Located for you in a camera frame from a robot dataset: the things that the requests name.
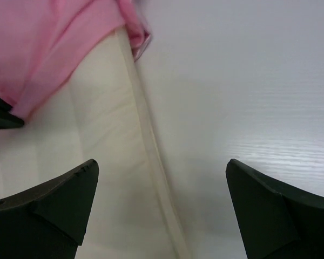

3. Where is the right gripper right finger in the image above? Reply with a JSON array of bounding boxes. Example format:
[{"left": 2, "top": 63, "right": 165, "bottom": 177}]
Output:
[{"left": 226, "top": 159, "right": 324, "bottom": 258}]

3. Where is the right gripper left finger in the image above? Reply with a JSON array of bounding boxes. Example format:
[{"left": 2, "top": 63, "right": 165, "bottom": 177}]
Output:
[{"left": 0, "top": 159, "right": 99, "bottom": 258}]

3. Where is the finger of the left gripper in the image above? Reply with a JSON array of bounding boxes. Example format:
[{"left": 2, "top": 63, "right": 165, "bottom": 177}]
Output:
[{"left": 0, "top": 98, "right": 25, "bottom": 130}]

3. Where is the pink satin pillowcase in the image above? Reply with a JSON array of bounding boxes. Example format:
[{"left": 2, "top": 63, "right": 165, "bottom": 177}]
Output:
[{"left": 0, "top": 1, "right": 151, "bottom": 119}]

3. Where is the cream white pillow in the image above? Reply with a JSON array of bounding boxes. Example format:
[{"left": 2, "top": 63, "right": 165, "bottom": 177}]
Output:
[{"left": 0, "top": 28, "right": 191, "bottom": 258}]

